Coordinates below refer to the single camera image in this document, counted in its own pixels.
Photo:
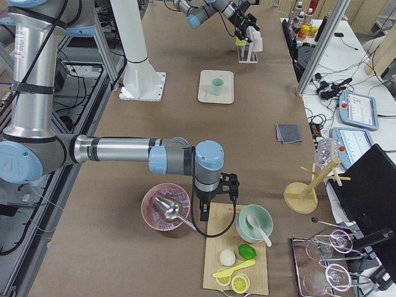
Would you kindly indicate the metal ice scoop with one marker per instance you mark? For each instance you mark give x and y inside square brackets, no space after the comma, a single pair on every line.
[170,209]

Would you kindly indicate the green cup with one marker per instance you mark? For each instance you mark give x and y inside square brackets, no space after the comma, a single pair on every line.
[217,86]

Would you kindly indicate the cream rabbit tray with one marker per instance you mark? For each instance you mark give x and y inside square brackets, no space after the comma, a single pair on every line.
[205,81]

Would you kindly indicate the folded grey cloth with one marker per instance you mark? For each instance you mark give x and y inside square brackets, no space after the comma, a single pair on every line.
[288,133]

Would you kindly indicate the lemon slice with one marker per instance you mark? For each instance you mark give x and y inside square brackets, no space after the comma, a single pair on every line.
[240,283]
[224,281]

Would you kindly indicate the wooden cutting board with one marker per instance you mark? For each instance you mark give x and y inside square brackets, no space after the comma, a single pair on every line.
[219,218]

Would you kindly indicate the crystal glass on stand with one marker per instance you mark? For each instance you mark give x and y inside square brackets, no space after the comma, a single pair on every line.
[327,149]

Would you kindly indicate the pink cup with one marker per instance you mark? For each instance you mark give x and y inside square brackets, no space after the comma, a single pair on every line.
[257,45]

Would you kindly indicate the white ceramic spoon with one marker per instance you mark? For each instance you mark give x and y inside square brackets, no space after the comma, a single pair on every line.
[252,220]

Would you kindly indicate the blue teach pendant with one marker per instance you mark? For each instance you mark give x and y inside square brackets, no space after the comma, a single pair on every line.
[353,144]
[358,110]

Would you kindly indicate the wooden mug tree stand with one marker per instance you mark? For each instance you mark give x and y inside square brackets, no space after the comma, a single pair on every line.
[301,197]

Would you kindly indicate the yellow cup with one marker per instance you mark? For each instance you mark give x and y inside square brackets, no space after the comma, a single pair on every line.
[239,42]

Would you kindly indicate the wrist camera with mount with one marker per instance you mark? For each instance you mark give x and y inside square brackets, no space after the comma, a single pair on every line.
[229,184]
[243,6]

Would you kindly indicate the yellow plastic knife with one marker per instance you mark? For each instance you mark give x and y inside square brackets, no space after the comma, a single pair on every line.
[230,271]

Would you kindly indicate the wire wine glass rack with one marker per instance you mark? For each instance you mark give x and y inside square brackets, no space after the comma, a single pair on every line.
[320,263]

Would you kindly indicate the black monitor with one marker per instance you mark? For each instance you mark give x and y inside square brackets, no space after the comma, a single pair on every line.
[368,198]

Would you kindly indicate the green lime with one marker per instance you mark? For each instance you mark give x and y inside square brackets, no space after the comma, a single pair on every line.
[247,252]

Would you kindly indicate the white wire cup rack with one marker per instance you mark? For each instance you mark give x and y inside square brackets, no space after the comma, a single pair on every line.
[245,53]

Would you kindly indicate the aluminium frame post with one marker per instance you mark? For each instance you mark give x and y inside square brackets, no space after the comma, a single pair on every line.
[327,33]

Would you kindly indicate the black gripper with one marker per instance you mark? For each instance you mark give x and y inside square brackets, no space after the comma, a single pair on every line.
[239,22]
[204,198]

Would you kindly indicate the pink bowl with ice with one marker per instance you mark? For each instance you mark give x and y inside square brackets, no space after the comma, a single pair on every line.
[153,218]

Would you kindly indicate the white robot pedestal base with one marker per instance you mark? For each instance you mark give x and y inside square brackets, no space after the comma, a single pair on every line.
[141,81]

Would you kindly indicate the white round fruit half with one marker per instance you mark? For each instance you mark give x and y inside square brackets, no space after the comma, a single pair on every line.
[227,257]

